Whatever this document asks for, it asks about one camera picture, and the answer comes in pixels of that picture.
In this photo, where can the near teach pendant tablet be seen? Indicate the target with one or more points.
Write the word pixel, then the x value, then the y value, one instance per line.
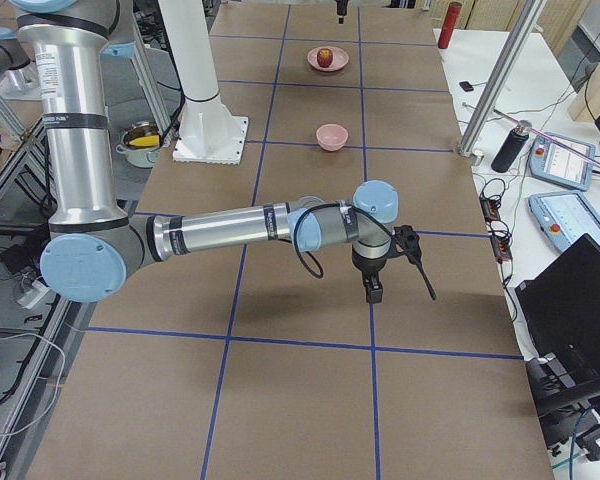
pixel 564 217

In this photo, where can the pink plate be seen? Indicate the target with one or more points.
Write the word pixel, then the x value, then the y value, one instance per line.
pixel 340 60

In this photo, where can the red cylinder bottle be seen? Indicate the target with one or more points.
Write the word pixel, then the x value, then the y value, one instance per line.
pixel 449 23

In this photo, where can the black water bottle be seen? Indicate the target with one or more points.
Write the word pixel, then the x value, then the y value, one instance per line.
pixel 511 147

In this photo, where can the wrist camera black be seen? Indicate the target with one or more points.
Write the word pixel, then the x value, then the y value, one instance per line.
pixel 407 239

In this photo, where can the red apple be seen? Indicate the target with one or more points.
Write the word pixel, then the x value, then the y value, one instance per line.
pixel 324 58

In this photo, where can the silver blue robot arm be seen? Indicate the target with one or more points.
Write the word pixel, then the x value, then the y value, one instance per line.
pixel 95 246

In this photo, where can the black orange usb hub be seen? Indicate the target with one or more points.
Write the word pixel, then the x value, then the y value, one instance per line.
pixel 490 208

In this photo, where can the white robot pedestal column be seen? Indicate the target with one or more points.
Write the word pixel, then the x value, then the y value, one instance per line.
pixel 208 132

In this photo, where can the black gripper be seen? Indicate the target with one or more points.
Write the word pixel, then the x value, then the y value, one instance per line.
pixel 368 266

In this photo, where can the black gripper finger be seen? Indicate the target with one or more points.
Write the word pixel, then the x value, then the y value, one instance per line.
pixel 341 10

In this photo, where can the aluminium frame post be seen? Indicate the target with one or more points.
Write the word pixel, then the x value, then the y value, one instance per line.
pixel 505 62

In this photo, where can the metal rod stand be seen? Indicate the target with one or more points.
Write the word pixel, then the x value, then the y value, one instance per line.
pixel 548 138

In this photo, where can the teach pendant tablet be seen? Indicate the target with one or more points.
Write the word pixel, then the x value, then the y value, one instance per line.
pixel 554 164
pixel 564 217

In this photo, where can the black laptop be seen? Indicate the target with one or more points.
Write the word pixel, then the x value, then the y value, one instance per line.
pixel 562 304

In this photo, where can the pink bowl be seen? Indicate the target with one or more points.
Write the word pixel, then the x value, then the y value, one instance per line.
pixel 332 137

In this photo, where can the far teach pendant tablet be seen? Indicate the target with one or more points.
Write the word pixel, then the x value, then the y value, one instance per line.
pixel 554 164

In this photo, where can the small black square device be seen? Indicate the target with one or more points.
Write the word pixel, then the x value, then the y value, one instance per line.
pixel 466 86

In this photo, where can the white pot with yellow item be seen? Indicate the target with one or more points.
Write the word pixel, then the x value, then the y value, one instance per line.
pixel 139 144

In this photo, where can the black monitor stand clamp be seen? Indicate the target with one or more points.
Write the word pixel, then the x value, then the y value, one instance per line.
pixel 562 386

